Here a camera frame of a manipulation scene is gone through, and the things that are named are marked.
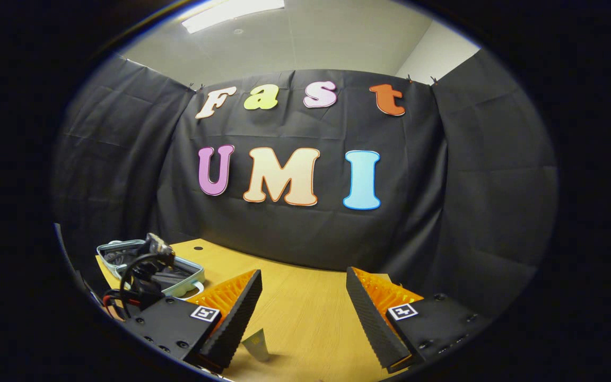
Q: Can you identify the white skin care tube green label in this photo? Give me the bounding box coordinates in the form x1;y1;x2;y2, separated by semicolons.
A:
241;327;272;363

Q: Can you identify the small light blue suitcase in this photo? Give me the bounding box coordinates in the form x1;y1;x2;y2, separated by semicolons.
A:
96;239;206;301

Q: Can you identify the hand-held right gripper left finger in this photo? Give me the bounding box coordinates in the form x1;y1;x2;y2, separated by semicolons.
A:
124;268;264;375

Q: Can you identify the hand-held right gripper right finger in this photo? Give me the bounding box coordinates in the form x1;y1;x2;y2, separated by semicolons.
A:
346;266;493;372

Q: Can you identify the black backdrop cloth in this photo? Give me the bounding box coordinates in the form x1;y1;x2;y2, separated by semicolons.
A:
51;48;560;319

